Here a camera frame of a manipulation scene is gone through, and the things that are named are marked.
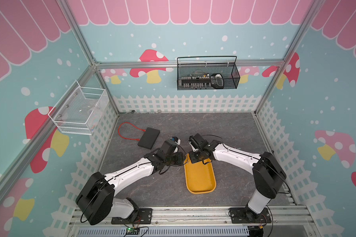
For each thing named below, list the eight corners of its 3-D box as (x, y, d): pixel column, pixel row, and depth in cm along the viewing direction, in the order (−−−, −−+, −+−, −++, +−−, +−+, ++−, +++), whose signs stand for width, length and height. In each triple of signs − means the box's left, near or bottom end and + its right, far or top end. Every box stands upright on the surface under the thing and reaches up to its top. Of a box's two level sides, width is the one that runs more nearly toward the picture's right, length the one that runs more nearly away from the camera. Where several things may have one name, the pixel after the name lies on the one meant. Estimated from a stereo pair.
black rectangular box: (138, 145, 104) (137, 143, 101) (148, 129, 113) (147, 126, 111) (150, 149, 102) (150, 147, 99) (160, 132, 111) (159, 130, 109)
